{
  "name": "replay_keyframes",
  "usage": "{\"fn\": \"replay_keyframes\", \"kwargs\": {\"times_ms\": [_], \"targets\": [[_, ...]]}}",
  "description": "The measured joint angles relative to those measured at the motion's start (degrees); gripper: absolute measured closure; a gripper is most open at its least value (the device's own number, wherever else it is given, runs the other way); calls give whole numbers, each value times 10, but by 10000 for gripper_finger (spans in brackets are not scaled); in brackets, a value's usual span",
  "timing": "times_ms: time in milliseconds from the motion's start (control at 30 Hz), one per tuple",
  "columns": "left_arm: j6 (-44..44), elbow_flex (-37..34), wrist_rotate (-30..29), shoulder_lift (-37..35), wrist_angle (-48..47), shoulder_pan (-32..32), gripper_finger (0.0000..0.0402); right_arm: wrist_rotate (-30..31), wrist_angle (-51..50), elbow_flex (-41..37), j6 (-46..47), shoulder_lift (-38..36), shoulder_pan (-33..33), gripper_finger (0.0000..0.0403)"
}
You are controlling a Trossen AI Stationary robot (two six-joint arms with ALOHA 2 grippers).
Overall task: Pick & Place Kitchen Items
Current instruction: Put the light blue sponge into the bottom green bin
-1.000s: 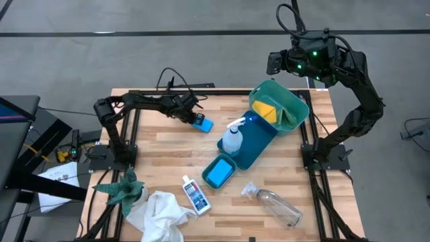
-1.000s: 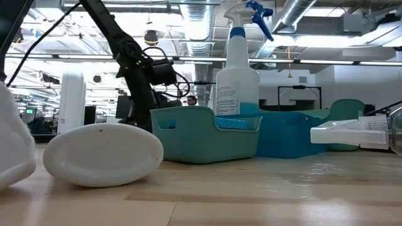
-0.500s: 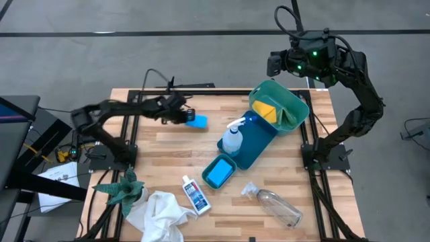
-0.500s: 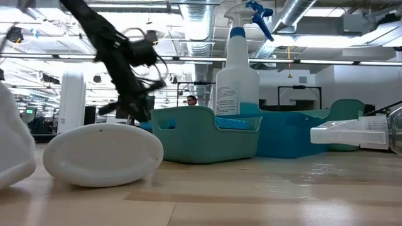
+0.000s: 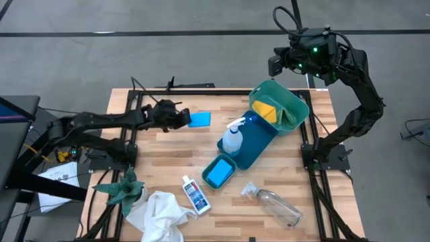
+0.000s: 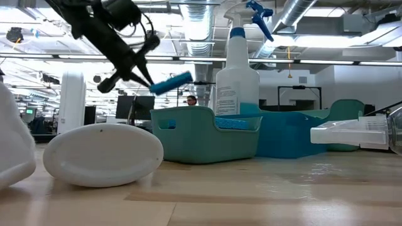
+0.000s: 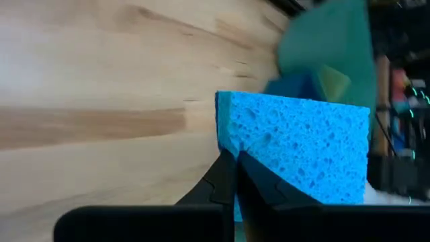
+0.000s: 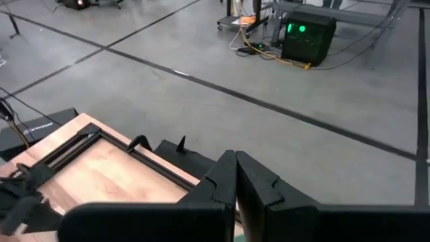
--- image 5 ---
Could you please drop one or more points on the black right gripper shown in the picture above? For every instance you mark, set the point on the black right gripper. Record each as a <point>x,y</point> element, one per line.
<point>315,53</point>

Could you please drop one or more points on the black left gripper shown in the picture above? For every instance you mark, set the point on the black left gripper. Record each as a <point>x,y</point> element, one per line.
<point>164,116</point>

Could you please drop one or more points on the blue kitchen sponge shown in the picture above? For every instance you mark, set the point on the blue kitchen sponge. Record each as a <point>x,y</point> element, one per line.
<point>220,173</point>
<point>201,119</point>

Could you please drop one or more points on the white spray bottle blue trigger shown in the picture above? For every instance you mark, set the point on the white spray bottle blue trigger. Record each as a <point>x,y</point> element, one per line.
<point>232,142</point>

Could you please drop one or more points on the yellow sponge cloth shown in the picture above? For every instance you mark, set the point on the yellow sponge cloth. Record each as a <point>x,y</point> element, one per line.
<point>265,111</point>

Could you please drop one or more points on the clear plastic spray bottle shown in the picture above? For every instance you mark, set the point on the clear plastic spray bottle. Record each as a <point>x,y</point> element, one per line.
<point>279,205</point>

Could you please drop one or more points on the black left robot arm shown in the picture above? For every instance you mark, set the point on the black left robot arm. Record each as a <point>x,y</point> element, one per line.
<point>100,119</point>

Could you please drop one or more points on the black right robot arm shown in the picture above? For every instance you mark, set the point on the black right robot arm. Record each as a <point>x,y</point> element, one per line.
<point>366,97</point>

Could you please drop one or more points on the large teal plastic bin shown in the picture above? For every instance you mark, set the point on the large teal plastic bin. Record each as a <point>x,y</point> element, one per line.
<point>289,97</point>

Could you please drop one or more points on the small teal plastic bin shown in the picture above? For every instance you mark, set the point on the small teal plastic bin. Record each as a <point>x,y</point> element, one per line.
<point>205,173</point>

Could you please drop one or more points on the green plant in white pot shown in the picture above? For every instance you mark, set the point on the green plant in white pot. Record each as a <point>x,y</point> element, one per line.
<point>126,191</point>

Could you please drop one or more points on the white cleaner bottle blue label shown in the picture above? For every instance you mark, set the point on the white cleaner bottle blue label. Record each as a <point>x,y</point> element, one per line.
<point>196,196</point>

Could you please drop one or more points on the dark blue plastic bin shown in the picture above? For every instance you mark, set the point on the dark blue plastic bin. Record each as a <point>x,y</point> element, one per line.
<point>255,144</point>

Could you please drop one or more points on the white towel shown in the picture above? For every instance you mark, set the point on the white towel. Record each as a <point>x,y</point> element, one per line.
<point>158,218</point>

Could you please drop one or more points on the grey equipment base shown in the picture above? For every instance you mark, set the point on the grey equipment base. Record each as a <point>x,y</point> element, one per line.
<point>420,131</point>

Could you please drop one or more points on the white paper sheets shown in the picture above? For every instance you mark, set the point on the white paper sheets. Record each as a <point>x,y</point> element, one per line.
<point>57,198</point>

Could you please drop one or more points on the black side table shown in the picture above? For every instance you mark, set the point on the black side table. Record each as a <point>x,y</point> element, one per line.
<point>13,141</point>

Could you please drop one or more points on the black bracket bar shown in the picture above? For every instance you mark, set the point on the black bracket bar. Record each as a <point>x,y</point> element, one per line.
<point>172,84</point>

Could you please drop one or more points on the black aluminium table frame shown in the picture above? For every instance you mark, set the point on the black aluminium table frame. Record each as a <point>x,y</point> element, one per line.
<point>235,91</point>

